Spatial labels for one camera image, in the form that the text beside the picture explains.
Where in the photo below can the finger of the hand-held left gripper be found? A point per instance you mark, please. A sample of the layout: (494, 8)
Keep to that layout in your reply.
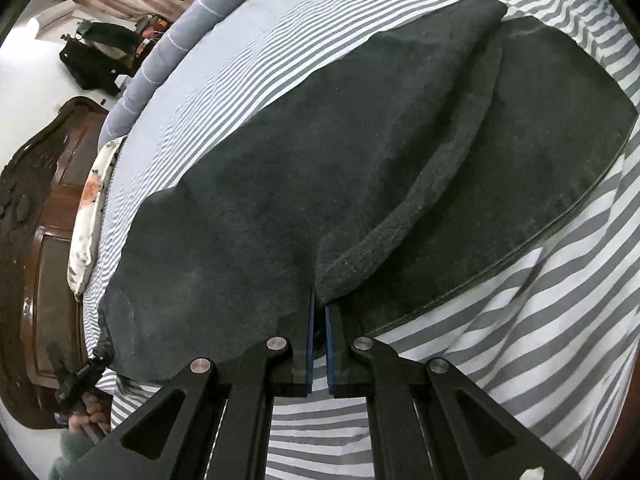
(102, 352)

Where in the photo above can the floral pillow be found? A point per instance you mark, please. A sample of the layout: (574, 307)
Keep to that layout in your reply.
(87, 220)

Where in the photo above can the dark grey pants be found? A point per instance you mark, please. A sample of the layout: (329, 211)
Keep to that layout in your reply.
(300, 160)

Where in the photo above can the carved wooden headboard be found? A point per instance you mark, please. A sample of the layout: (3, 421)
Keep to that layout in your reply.
(45, 270)

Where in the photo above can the grey white striped bed sheet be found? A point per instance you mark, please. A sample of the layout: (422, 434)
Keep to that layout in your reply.
(500, 360)

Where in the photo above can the white air conditioner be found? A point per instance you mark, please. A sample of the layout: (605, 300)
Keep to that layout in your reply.
(55, 14)

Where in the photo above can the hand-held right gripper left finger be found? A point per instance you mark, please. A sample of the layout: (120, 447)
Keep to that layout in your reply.
(309, 345)

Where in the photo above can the person's left hand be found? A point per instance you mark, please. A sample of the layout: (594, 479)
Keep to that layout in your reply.
(90, 412)

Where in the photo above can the grey rolled quilt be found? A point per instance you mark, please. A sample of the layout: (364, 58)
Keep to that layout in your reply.
(165, 55)

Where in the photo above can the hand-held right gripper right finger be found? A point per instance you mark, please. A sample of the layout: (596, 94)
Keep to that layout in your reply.
(330, 345)

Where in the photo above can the black bag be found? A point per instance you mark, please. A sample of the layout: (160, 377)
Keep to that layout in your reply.
(95, 62)

